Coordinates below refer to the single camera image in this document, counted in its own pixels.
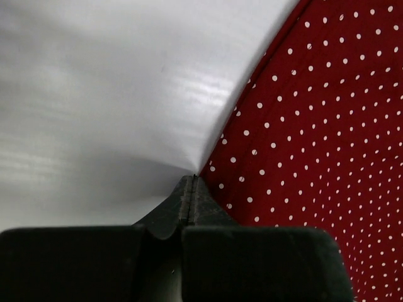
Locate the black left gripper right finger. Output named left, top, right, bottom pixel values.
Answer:
left=181, top=177, right=354, bottom=301

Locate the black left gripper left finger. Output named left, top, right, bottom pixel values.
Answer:
left=1, top=176, right=192, bottom=301

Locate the red polka dot skirt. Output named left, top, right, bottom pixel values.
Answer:
left=201, top=0, right=402, bottom=301

